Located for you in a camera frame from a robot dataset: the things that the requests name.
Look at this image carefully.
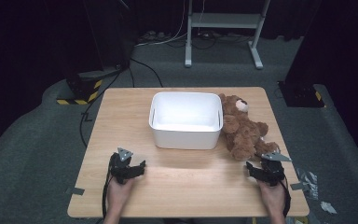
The white metal stand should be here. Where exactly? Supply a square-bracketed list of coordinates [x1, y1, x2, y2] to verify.
[184, 0, 271, 70]

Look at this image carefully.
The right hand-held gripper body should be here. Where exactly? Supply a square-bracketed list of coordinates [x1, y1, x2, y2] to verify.
[255, 151, 293, 188]

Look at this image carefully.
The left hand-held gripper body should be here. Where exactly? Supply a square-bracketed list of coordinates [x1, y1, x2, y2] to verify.
[108, 147, 138, 185]

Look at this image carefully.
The person's right hand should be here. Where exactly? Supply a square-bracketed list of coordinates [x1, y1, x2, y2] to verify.
[256, 179, 287, 217]

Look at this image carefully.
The white cable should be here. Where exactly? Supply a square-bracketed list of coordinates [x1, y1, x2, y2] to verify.
[134, 0, 190, 49]

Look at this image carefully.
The black cable bundle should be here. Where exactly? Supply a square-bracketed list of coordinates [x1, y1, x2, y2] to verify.
[164, 29, 250, 51]

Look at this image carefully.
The white plastic bin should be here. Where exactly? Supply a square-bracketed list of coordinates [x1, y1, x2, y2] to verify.
[148, 91, 224, 150]

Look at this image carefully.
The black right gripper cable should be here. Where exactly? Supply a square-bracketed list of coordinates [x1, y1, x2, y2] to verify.
[279, 177, 293, 218]

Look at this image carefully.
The black stand with striped base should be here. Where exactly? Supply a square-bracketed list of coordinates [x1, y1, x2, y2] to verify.
[56, 0, 138, 106]
[277, 0, 358, 109]

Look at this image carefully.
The grey tape strip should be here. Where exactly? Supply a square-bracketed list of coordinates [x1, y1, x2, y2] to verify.
[290, 181, 308, 191]
[64, 186, 86, 197]

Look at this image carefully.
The brown teddy bear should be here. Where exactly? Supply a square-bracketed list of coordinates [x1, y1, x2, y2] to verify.
[218, 92, 281, 162]

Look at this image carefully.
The white paper scrap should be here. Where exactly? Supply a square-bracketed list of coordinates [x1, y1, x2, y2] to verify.
[319, 201, 338, 216]

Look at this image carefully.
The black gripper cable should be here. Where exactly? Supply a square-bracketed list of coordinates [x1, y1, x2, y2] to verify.
[101, 161, 114, 218]
[279, 177, 293, 218]

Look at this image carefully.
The short black floor cable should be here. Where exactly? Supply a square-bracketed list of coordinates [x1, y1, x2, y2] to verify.
[130, 57, 165, 89]

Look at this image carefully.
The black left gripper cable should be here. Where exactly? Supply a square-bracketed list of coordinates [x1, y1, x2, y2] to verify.
[101, 161, 114, 218]

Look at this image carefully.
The crumpled grey tape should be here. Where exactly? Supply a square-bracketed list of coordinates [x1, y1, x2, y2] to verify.
[296, 167, 320, 201]

